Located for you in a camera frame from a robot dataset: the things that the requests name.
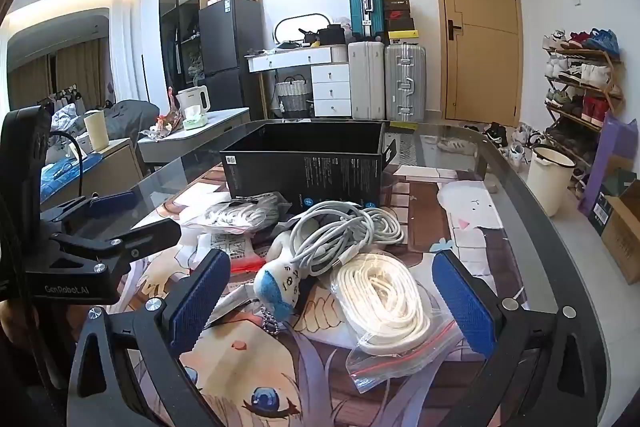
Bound white desk with drawers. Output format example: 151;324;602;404
247;46;350;118

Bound silver suitcase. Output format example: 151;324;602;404
384;43;427;122

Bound brown wooden door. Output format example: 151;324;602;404
429;0;521;126

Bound shoe rack with shoes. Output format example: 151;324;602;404
542;28;622;128

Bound dark green box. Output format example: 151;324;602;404
587;169;638;235

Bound red white plastic packet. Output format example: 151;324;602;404
210;232;267;278

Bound black refrigerator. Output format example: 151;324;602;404
198;0;266;122

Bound white cable bundle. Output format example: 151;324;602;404
270;201;405;279

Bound wicker basket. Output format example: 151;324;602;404
275;77;314;114

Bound open cardboard box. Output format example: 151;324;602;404
600;192;640;286

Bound wooden shoe rack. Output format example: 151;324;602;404
542;47;626;188

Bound white bucket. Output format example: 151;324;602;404
526;144;577;216

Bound beige cylinder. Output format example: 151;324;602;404
83;109;111;152

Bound black bag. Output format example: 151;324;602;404
317;24;349;47

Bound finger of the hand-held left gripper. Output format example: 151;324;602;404
40;188;139;229
49;219;182;264

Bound white blue plush toy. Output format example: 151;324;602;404
254;227;307;338

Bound black white sneaker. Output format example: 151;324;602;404
482;122;509;148

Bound white suitcase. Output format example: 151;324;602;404
347;41;387;120

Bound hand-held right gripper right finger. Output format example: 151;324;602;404
431;250;599;427

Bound snack bags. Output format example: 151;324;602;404
139;102;184;140

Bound bagged white rope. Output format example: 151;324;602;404
330;252;468;395

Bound dark clothing pile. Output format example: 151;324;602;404
107;99;161;140

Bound white electric kettle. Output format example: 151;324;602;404
176;86;210;118

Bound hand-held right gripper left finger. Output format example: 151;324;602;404
67;248;232;427

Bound green tissue pack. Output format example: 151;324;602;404
182;106;209;130

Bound clear packet of white cord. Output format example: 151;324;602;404
180;191;291;233

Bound wooden cabinet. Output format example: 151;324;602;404
40;138;146;208

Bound grey sideboard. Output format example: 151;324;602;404
137;107;251;168

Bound tall dark glass cabinet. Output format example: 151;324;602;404
159;0;227;108

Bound black shoebox red logo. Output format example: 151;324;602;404
384;0;412;20

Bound printed cartoon table mat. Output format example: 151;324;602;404
120;134;531;427

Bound teal suitcase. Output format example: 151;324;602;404
348;0;385;40

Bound black cardboard box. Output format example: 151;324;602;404
220;121;398;208

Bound beige curtains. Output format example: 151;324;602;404
7;39;109;112

